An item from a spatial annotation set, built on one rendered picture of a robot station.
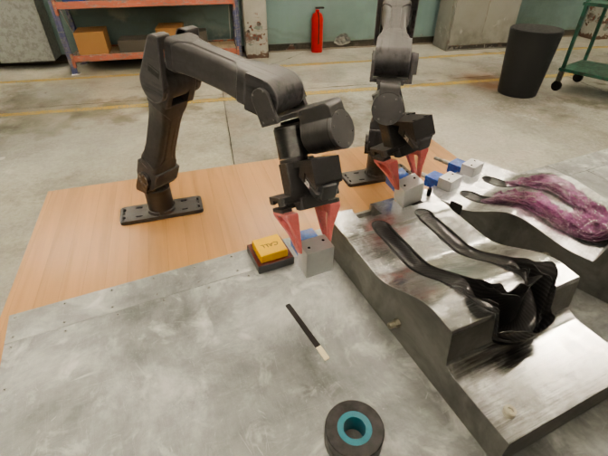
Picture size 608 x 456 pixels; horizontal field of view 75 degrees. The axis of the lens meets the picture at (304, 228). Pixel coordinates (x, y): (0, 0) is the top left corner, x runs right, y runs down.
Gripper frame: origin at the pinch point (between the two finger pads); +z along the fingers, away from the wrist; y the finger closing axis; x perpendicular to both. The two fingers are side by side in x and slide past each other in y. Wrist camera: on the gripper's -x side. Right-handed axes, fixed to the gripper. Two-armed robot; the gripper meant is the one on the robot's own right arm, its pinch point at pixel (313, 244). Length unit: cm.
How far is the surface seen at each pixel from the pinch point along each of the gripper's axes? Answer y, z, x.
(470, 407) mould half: 10.0, 23.1, -21.3
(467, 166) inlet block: 55, -3, 20
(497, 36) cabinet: 488, -117, 386
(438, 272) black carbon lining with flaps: 19.5, 9.5, -6.5
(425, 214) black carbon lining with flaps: 29.9, 2.8, 8.2
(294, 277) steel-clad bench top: 0.2, 9.5, 14.5
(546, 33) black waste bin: 348, -75, 210
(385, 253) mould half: 14.9, 6.3, 2.1
